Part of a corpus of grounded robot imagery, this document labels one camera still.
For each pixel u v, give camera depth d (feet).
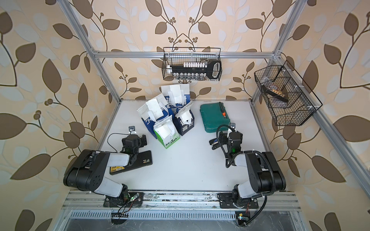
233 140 2.32
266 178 1.44
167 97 3.24
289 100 2.44
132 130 2.69
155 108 2.90
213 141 3.08
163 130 2.71
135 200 2.42
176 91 3.16
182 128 3.07
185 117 3.05
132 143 2.38
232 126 2.63
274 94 2.43
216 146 3.05
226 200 2.41
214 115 3.47
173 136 2.96
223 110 3.72
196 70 2.79
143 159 2.84
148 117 2.86
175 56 2.99
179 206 2.42
